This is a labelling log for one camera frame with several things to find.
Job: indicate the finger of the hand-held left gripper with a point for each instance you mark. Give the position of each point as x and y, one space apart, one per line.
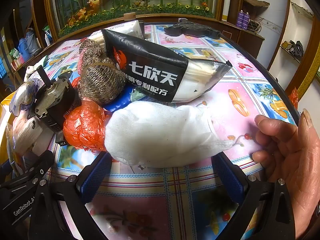
37 166

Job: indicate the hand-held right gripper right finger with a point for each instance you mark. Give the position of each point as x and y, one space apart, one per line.
228 177

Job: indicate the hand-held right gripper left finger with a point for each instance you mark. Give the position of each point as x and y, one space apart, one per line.
97 177

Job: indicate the orange plastic bag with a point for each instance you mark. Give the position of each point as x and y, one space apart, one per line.
75 82
85 127

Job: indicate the white cloth bag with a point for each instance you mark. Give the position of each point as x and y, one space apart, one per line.
160 135

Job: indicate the blue plastic packet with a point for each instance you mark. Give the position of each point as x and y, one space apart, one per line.
120 104

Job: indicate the brown knitted bundle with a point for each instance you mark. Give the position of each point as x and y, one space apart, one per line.
100 85

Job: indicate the black and white printed pouch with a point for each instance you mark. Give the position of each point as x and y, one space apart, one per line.
150 67

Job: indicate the person's right hand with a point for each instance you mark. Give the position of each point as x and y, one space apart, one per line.
295 155

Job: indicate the white wrapped package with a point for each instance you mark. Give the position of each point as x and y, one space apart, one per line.
22 135

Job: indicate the small electric motor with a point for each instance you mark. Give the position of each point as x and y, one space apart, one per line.
57 102

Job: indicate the purple and white plastic bag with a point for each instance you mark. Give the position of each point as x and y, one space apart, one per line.
22 95

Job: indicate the white cotton glove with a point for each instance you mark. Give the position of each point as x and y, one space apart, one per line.
30 70

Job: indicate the red printed plastic bag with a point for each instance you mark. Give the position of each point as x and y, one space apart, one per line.
293 98

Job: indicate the barred window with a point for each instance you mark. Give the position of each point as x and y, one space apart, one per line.
2 67

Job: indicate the pink box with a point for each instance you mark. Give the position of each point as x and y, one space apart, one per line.
18 61

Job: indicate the green packet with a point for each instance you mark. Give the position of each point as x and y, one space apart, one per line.
14 53

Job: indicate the white bottle with green top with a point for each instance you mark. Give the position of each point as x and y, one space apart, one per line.
46 35

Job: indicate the dark wooden cabinet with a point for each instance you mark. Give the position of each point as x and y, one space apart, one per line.
246 38

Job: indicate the small cardboard box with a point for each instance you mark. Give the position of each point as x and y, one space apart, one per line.
286 45

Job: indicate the black bundle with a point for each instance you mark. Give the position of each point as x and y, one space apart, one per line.
297 48

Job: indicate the white tissue pack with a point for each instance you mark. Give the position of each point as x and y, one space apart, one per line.
132 28

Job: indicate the purple spray can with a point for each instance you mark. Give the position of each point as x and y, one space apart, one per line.
240 18
246 20

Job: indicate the white roll with yellow bands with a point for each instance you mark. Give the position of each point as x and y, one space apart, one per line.
228 2

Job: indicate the wicker basket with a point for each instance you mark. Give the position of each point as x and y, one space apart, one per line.
256 3

